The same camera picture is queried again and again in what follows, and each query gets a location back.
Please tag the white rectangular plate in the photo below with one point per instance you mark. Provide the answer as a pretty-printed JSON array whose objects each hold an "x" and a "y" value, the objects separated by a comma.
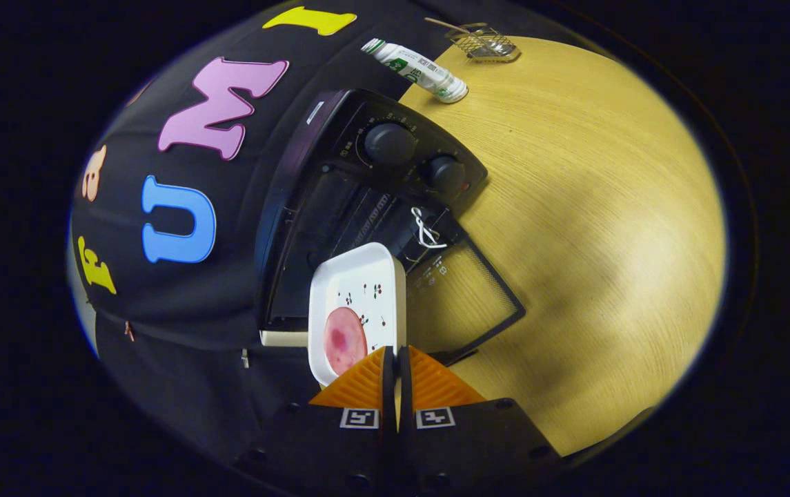
[{"x": 360, "y": 269}]

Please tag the white bread toaster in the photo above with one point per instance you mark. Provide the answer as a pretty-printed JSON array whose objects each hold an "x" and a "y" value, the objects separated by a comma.
[{"x": 284, "y": 338}]

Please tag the wooden stick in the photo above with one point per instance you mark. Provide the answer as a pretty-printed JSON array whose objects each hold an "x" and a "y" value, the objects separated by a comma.
[{"x": 443, "y": 24}]

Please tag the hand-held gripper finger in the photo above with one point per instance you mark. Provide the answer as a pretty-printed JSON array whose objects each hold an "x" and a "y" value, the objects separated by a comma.
[
  {"x": 405, "y": 386},
  {"x": 388, "y": 386}
]

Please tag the black backdrop cloth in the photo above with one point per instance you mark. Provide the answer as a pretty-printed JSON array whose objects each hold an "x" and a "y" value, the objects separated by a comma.
[{"x": 160, "y": 304}]

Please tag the pink ham slice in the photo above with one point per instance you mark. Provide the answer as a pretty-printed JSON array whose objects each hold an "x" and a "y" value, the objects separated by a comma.
[{"x": 345, "y": 342}]

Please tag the white bottle green label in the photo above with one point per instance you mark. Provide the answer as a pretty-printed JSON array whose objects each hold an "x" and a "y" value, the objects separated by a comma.
[{"x": 422, "y": 69}]

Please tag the black toaster oven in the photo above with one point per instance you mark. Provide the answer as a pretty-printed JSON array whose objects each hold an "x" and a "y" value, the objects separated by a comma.
[{"x": 394, "y": 166}]

